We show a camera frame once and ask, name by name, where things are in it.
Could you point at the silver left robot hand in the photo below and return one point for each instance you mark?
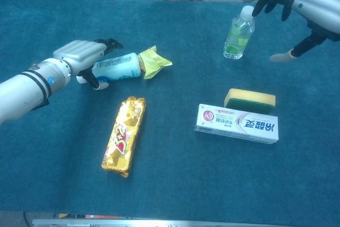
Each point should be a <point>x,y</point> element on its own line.
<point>77,54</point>

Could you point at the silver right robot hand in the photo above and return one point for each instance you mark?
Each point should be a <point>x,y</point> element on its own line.
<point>318,1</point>

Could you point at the white blue yogurt bottle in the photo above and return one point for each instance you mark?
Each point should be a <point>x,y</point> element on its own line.
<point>119,67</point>

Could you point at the clear water bottle green label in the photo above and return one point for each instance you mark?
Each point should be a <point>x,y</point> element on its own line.
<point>237,38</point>

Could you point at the gold foil biscuit pack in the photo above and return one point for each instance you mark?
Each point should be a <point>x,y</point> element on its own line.
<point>123,136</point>

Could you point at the yellow scouring sponge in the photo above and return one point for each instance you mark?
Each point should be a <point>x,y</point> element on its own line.
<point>249,98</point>

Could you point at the white toothpaste box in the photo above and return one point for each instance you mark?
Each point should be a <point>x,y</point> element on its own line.
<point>239,123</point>

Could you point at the yellow-green snack packet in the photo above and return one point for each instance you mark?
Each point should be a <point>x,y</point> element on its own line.
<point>155,60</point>

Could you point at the blue table cloth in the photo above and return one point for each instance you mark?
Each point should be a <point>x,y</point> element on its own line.
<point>53,171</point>

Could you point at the yellow strip under rail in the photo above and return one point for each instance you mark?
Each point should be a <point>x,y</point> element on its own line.
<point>63,215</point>

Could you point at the aluminium frame rail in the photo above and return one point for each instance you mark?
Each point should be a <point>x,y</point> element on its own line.
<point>106,223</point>

